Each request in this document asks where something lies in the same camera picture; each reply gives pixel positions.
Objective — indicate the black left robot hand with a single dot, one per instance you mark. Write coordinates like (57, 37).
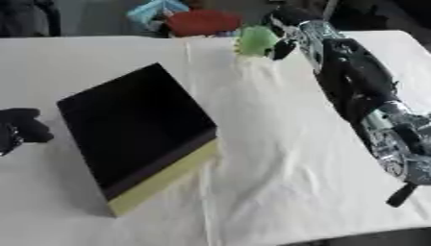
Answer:
(25, 125)

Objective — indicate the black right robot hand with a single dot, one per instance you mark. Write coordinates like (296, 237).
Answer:
(287, 16)

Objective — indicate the green toy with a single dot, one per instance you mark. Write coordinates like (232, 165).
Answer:
(255, 40)

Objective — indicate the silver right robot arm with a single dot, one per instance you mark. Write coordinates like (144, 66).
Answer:
(353, 80)

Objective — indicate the tan box with black inside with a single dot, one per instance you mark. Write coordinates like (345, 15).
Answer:
(135, 125)

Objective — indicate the red bag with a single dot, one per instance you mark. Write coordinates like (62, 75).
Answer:
(202, 22)

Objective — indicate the dark chair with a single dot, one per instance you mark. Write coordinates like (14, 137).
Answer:
(28, 16)

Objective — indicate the light blue plastic bag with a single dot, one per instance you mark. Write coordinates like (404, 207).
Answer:
(151, 11)

